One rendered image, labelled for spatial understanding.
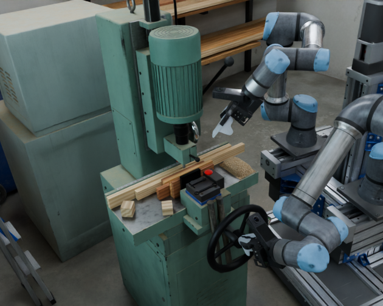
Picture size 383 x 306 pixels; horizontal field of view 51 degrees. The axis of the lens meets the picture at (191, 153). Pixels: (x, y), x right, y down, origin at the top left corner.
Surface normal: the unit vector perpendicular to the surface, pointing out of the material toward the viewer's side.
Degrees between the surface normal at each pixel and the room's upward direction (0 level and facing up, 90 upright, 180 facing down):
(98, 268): 0
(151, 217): 0
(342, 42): 90
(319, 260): 59
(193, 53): 90
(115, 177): 0
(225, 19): 90
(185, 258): 90
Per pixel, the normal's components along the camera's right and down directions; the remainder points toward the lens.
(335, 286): -0.05, -0.84
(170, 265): 0.58, 0.41
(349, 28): -0.77, 0.37
